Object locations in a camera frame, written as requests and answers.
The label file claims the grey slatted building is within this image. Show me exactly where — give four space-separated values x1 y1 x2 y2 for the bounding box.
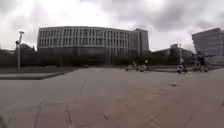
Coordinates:
191 27 224 66

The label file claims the person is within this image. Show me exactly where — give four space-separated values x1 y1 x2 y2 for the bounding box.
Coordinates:
176 59 188 75
138 59 151 73

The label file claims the grey paved plaza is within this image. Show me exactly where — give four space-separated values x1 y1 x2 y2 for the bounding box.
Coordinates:
0 67 224 128

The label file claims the grass strip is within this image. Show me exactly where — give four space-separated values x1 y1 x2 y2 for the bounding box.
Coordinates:
0 66 80 75

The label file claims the large curved pale building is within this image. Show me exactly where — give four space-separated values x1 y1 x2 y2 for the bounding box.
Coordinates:
36 25 150 66

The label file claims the row of dark trees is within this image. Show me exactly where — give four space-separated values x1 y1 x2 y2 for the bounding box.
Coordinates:
0 43 134 68

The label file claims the low dark building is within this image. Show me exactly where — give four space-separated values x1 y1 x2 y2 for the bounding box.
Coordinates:
151 43 196 65

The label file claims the group of people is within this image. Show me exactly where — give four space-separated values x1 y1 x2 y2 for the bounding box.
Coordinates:
192 54 210 73

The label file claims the lamp pole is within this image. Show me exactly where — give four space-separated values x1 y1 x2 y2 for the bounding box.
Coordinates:
14 29 26 70

